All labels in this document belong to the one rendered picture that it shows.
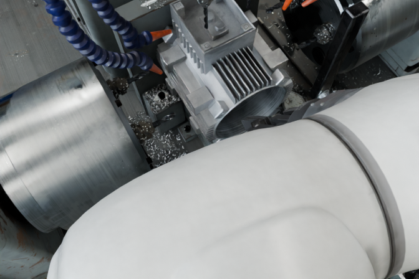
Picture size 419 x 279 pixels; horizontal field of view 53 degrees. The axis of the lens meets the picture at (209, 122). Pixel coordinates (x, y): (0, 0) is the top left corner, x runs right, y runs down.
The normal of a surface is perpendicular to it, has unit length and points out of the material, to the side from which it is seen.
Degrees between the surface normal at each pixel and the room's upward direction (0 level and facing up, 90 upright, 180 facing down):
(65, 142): 24
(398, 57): 90
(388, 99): 44
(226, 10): 0
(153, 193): 34
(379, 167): 3
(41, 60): 0
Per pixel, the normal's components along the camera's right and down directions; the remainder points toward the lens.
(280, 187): 0.06, -0.55
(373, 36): 0.46, 0.54
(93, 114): 0.14, -0.17
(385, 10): 0.37, 0.29
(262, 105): -0.56, -0.02
